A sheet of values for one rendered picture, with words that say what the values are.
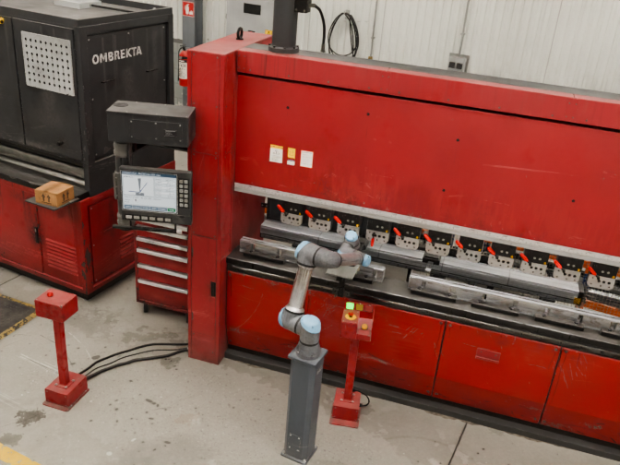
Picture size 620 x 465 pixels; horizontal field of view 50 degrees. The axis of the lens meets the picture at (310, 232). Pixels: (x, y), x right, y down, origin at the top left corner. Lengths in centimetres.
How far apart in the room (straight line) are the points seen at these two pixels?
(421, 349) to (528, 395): 75
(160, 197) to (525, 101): 226
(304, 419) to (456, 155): 184
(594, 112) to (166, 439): 324
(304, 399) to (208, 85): 200
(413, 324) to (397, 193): 90
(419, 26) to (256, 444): 555
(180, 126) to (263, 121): 57
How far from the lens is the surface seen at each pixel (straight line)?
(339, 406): 467
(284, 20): 430
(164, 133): 418
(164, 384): 500
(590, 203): 424
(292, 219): 456
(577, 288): 482
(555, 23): 811
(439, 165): 419
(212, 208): 451
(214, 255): 466
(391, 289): 453
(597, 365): 463
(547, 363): 462
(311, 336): 386
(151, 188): 431
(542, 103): 404
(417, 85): 406
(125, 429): 468
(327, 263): 376
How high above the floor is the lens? 312
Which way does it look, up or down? 26 degrees down
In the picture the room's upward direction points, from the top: 5 degrees clockwise
